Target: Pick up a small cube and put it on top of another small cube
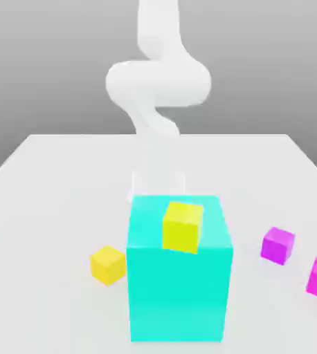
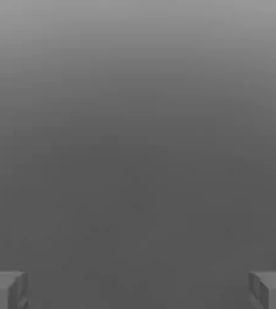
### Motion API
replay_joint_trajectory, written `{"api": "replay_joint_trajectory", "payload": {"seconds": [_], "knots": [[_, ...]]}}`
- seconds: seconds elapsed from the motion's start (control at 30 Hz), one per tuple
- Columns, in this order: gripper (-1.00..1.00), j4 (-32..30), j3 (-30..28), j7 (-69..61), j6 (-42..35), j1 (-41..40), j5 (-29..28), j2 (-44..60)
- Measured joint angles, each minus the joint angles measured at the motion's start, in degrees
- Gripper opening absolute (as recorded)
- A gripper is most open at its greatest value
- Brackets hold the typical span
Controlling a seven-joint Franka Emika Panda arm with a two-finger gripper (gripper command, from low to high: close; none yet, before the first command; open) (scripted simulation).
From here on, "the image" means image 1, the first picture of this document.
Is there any small lime yellow cube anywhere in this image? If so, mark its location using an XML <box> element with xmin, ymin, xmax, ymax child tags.
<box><xmin>162</xmin><ymin>201</ymin><xmax>204</xmax><ymax>254</ymax></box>

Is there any small golden yellow cube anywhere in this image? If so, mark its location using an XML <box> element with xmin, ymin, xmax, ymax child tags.
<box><xmin>89</xmin><ymin>245</ymin><xmax>127</xmax><ymax>287</ymax></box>

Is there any small purple cube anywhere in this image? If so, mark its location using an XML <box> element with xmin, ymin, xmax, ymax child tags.
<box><xmin>260</xmin><ymin>226</ymin><xmax>296</xmax><ymax>266</ymax></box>

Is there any large cyan box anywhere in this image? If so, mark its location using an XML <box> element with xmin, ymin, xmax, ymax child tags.
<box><xmin>125</xmin><ymin>194</ymin><xmax>234</xmax><ymax>343</ymax></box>

